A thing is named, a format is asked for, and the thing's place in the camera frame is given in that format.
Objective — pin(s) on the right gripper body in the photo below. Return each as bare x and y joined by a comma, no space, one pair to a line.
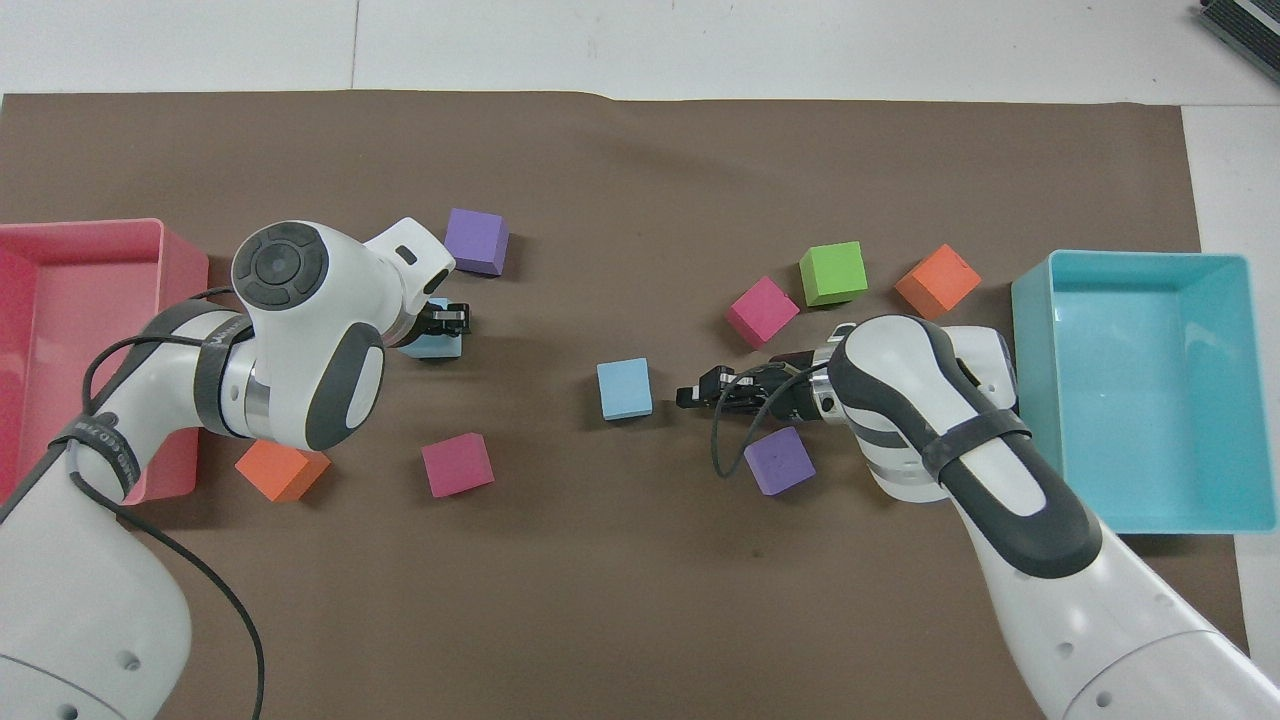
788,393

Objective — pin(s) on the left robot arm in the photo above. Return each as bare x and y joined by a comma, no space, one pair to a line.
290,340

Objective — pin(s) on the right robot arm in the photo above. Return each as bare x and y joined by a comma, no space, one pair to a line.
1000,480

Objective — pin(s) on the light blue foam block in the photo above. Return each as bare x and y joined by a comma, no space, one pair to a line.
432,347
624,389

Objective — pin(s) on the purple foam block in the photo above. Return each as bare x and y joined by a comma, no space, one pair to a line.
474,238
780,462

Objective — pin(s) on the magenta foam block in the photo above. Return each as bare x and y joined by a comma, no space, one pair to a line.
761,311
456,464

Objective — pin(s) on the green foam block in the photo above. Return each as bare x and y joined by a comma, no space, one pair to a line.
832,272

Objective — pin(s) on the orange foam block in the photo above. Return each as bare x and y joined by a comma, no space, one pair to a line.
937,280
283,470

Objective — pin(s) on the teal plastic bin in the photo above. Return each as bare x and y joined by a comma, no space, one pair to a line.
1150,390

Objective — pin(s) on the black stand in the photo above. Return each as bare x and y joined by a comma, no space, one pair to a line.
1245,22

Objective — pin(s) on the pink plastic bin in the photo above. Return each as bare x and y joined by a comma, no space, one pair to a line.
90,270

